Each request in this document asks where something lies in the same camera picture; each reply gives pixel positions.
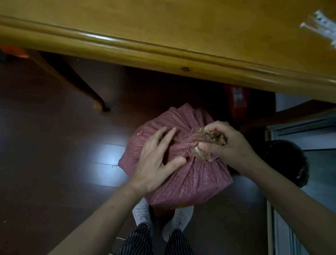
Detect person's left hand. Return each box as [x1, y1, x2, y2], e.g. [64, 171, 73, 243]
[129, 127, 187, 197]

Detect person's right hand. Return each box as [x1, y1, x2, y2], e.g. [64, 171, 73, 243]
[198, 120, 257, 173]

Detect brown tape sack tie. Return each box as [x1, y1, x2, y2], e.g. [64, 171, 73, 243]
[191, 128, 228, 161]

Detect red mesh sack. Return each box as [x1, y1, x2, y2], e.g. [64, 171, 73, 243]
[118, 102, 233, 209]

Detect person's right forearm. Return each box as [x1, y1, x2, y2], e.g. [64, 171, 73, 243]
[237, 154, 336, 255]

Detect person's left forearm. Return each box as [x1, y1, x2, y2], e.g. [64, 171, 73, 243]
[48, 181, 147, 255]

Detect red plastic packet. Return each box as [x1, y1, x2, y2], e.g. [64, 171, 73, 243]
[224, 84, 253, 124]

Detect white right shoe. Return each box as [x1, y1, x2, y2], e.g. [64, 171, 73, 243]
[161, 205, 194, 242]

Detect white shoe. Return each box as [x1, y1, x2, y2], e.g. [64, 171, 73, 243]
[132, 198, 154, 232]
[161, 205, 194, 242]

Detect white left shoe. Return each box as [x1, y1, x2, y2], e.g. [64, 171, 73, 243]
[132, 198, 154, 232]

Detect black round bin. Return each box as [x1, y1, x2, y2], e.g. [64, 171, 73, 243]
[264, 140, 310, 188]

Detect black striped trousers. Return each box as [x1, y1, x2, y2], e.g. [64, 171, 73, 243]
[117, 223, 195, 255]

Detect brown wooden furniture piece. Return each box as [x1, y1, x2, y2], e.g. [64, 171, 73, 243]
[240, 99, 336, 133]

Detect wooden table leg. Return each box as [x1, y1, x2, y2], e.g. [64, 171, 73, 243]
[25, 49, 110, 112]

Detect yellow wooden table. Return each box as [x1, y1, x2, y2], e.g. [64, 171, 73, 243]
[0, 0, 336, 112]

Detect white paper packet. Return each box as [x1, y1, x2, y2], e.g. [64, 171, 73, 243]
[300, 10, 336, 49]

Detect orange object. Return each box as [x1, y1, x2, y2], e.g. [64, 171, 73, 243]
[0, 43, 29, 59]

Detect white door frame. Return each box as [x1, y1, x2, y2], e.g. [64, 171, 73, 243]
[266, 116, 336, 255]

